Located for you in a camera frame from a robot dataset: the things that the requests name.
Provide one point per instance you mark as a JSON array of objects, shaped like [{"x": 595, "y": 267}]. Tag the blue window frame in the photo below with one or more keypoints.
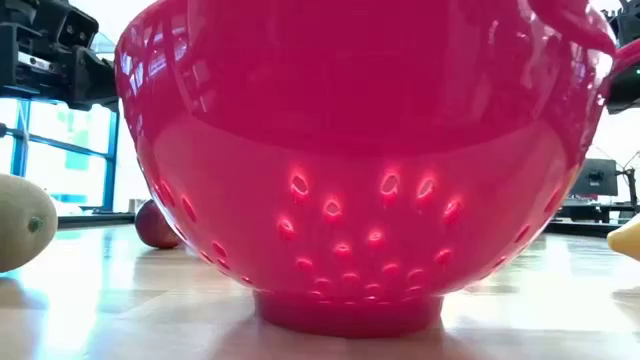
[{"x": 112, "y": 175}]

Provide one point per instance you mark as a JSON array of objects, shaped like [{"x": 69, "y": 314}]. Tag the yellow lemon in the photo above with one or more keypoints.
[{"x": 627, "y": 241}]

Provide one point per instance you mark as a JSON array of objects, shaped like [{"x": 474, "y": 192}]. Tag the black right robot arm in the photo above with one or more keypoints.
[{"x": 625, "y": 95}]

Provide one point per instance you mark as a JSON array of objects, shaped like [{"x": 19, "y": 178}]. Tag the black computer monitor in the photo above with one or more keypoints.
[{"x": 595, "y": 177}]

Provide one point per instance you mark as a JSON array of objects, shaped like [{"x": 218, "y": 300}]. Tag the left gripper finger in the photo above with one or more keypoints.
[{"x": 95, "y": 80}]

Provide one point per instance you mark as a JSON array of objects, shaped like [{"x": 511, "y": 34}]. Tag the red plastic colander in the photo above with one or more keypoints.
[{"x": 350, "y": 150}]

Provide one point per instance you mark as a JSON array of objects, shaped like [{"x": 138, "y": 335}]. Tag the black office desk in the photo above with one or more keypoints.
[{"x": 590, "y": 210}]

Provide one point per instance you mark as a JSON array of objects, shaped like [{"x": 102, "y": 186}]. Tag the dark red plum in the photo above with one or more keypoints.
[{"x": 152, "y": 225}]

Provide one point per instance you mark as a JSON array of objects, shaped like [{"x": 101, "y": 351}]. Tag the whole green-brown kiwi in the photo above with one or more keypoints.
[{"x": 20, "y": 225}]

